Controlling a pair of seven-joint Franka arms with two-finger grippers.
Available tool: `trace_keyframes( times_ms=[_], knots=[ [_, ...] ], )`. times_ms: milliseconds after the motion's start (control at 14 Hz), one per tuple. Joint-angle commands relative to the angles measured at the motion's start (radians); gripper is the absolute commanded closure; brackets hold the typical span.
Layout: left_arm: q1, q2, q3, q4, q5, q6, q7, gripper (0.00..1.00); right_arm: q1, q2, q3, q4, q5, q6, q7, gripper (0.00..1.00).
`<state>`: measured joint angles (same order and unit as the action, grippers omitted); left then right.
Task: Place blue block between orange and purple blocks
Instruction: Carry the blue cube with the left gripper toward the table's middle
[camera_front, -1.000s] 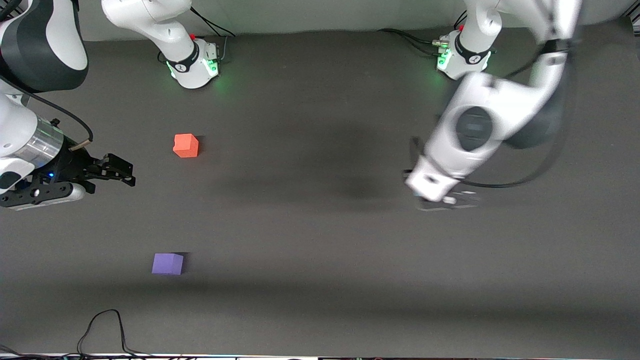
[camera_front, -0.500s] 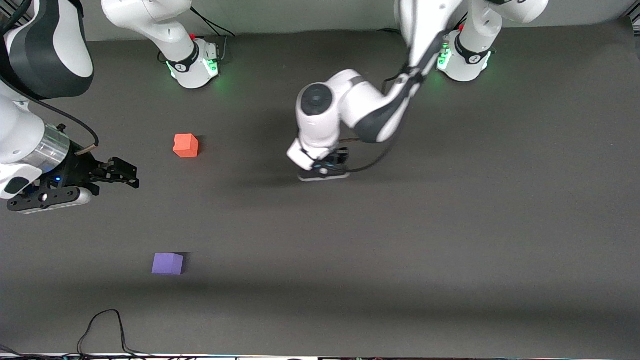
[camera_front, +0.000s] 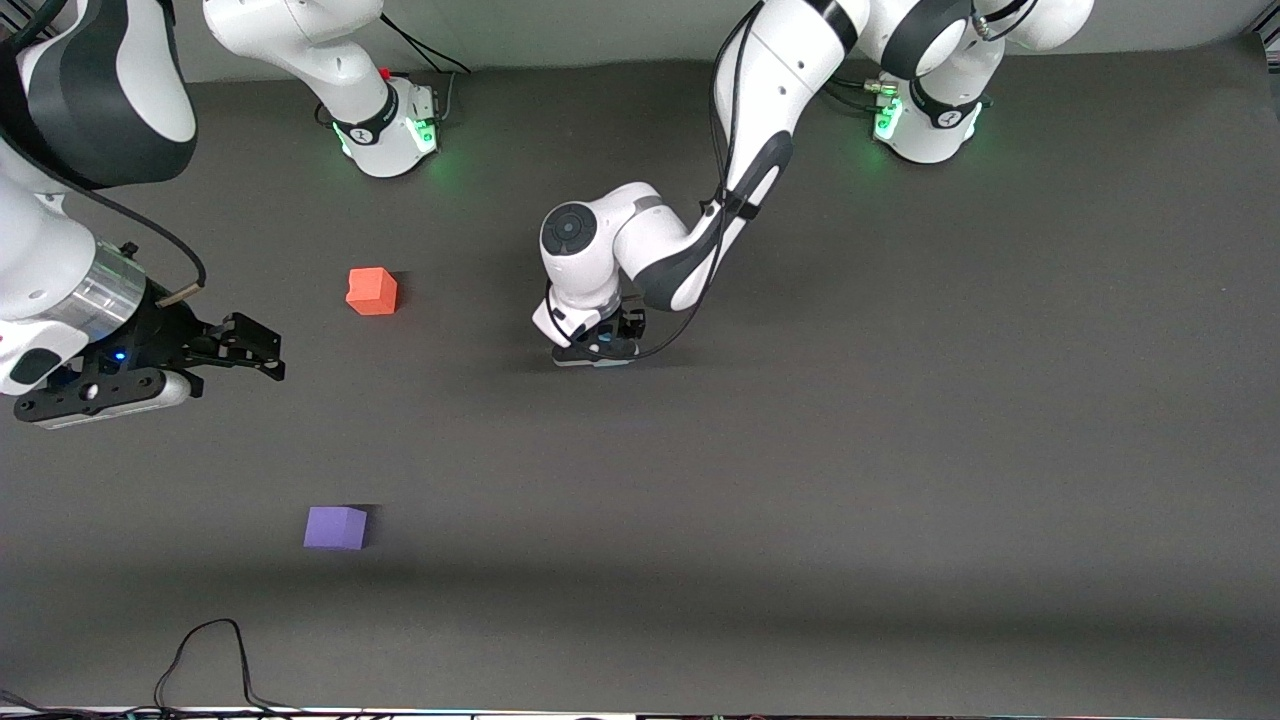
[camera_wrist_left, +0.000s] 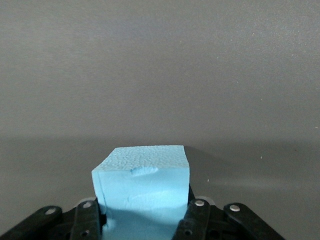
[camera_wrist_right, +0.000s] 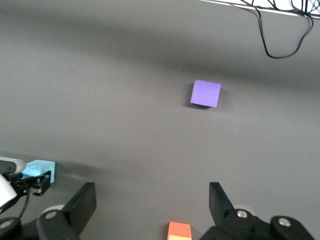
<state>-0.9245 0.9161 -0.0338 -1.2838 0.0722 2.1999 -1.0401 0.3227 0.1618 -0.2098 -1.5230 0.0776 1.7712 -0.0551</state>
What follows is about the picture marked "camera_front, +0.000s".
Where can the orange foam block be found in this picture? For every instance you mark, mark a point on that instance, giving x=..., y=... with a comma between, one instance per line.
x=370, y=290

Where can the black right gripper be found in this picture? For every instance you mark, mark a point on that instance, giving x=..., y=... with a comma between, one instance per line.
x=168, y=328

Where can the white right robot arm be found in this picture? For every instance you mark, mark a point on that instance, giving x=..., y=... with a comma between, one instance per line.
x=90, y=80

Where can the purple foam block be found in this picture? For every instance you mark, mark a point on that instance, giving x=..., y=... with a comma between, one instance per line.
x=334, y=527

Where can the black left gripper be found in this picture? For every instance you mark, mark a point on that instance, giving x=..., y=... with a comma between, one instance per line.
x=629, y=322

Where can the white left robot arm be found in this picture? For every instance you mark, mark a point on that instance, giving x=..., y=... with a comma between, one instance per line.
x=780, y=70

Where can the dark grey table mat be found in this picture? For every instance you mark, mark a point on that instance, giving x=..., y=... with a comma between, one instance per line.
x=700, y=480

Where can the aluminium frame profile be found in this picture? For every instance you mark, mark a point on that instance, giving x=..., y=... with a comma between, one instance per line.
x=1270, y=50

